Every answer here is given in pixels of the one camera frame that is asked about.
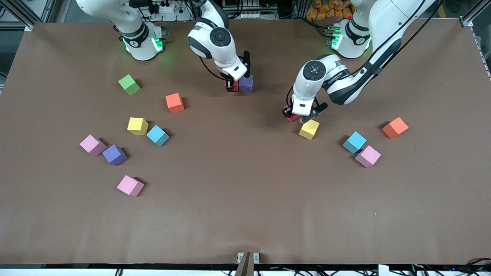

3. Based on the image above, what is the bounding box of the dented purple foam cube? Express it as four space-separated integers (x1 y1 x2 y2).
238 75 254 93

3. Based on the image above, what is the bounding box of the white power strip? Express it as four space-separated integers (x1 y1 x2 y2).
148 0 181 14

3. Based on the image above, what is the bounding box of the orange foam cube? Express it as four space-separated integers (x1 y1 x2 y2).
165 93 185 113
382 117 409 140

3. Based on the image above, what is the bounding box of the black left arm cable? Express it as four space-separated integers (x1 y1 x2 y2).
286 0 442 112

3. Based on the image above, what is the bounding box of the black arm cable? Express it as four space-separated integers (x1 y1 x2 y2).
286 0 442 112
199 57 227 81

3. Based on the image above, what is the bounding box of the green foam cube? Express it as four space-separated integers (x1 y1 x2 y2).
118 74 142 96

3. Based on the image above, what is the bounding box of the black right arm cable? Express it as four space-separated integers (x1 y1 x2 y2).
199 57 227 81

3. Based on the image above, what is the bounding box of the orange packaged goods pile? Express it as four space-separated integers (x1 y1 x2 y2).
306 0 355 20

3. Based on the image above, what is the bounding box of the white rack equipment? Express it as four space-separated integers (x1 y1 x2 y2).
226 0 262 20

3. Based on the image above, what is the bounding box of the pink foam cube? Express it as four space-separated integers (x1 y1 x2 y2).
355 145 382 168
79 134 107 157
117 175 145 197

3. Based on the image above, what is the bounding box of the cyan foam cube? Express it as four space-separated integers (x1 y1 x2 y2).
342 131 367 154
146 125 170 148

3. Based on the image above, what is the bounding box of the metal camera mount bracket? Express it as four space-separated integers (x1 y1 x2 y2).
235 252 260 276

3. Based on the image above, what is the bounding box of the yellow foam cube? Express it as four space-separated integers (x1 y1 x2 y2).
299 119 321 141
127 117 149 136

